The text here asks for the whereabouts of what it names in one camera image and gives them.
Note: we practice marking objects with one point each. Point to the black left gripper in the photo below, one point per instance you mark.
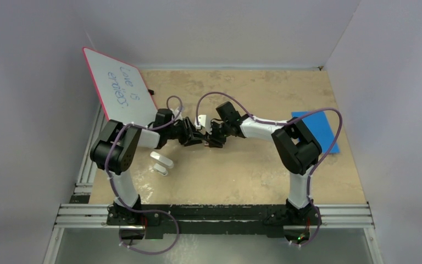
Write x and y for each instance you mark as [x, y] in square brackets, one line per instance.
[195, 137]

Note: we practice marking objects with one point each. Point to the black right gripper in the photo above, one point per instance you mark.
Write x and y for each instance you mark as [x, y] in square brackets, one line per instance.
[214, 141]

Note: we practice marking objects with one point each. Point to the white stapler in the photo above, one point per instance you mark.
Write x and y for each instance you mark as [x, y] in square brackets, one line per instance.
[166, 162]

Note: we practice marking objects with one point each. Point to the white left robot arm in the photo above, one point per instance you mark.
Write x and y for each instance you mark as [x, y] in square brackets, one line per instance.
[115, 148]

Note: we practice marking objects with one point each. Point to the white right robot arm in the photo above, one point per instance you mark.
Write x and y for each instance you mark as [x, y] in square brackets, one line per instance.
[297, 147]

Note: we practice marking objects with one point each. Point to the red framed whiteboard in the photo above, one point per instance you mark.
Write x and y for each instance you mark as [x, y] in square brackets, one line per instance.
[121, 89]

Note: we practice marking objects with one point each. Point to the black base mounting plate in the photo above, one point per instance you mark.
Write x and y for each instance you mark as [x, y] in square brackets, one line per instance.
[271, 220]

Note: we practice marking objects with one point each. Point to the blue notebook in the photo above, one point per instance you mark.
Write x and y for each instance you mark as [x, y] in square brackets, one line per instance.
[320, 127]

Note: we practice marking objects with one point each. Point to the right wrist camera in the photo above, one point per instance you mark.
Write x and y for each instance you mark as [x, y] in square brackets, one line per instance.
[200, 122]

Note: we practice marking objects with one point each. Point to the aluminium frame rail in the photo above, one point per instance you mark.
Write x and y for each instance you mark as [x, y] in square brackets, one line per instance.
[332, 216]

